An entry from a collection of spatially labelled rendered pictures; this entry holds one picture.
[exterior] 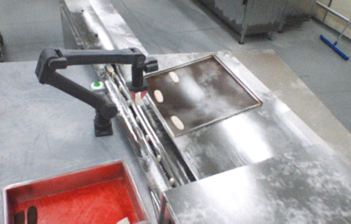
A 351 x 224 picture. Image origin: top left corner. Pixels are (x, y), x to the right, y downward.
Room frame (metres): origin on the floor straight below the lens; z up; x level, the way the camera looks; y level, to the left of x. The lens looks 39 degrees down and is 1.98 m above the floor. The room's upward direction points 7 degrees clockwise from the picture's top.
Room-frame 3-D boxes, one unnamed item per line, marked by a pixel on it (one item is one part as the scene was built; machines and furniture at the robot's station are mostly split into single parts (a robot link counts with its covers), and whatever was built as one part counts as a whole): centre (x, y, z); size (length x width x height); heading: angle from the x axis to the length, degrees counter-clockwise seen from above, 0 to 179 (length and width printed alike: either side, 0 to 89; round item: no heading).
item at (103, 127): (1.23, 0.36, 0.86); 0.12 x 0.09 x 0.08; 20
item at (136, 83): (1.34, 0.21, 1.06); 0.10 x 0.07 x 0.07; 120
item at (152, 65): (1.36, 0.18, 1.15); 0.11 x 0.09 x 0.12; 126
